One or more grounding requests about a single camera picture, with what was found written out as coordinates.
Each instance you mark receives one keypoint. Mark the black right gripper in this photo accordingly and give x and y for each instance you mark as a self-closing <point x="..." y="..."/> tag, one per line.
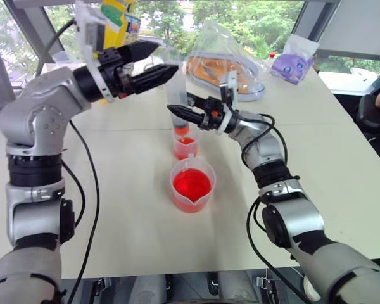
<point x="212" y="115"/>

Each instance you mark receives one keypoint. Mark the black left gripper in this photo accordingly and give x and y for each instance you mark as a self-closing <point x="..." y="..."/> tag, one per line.
<point x="114" y="74"/>

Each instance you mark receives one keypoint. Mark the clear plastic syringe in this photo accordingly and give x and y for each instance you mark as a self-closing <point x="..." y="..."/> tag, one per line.
<point x="181" y="128"/>

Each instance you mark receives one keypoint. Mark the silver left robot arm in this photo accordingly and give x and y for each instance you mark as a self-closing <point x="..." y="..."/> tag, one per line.
<point x="35" y="120"/>

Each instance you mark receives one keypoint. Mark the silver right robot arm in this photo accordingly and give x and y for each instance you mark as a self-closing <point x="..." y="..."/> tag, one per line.
<point x="304" y="218"/>

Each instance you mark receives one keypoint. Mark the small clear cup red liquid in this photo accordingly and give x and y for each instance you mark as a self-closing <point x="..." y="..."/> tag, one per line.
<point x="183" y="149"/>

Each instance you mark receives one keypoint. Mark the large measuring cup red liquid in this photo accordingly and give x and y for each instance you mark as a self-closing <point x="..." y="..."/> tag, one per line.
<point x="191" y="185"/>

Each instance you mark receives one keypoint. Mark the yellow snack bag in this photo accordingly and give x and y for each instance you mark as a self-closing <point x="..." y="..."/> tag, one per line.
<point x="120" y="19"/>

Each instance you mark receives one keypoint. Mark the clear plastic bag orange contents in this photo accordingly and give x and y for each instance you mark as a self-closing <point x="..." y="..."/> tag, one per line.
<point x="228" y="69"/>

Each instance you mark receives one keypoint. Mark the purple tissue pack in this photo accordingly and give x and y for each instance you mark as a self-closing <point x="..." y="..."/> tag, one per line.
<point x="291" y="66"/>

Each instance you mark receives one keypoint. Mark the black chair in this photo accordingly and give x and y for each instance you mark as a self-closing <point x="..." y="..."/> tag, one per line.
<point x="369" y="114"/>

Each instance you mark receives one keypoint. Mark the grey rounded shape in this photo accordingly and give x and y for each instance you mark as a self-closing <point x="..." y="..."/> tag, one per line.
<point x="149" y="289"/>
<point x="237" y="288"/>

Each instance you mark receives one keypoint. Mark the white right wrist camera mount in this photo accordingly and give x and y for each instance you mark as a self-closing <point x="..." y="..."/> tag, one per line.
<point x="231" y="83"/>

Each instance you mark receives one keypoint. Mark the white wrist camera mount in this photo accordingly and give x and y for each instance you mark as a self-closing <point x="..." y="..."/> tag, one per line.
<point x="231" y="83"/>
<point x="92" y="31"/>

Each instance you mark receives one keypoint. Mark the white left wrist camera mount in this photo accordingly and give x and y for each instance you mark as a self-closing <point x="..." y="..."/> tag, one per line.
<point x="92" y="31"/>

